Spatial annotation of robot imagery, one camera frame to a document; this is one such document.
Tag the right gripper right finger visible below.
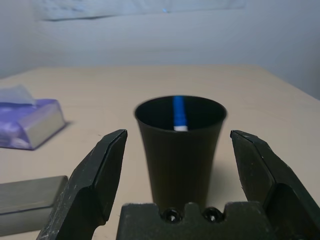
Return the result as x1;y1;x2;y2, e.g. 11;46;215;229
229;129;320;240

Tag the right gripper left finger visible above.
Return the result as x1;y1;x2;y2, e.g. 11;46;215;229
36;129;128;240

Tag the grey glasses case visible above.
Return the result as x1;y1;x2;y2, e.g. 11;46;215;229
0;175;69;215

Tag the black pen cup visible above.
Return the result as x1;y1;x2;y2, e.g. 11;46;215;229
134;95;228;213

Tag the purple tissue pack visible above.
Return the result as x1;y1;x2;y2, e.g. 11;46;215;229
0;84;67;151

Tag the white wall board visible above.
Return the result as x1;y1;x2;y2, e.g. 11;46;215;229
34;0;247;21

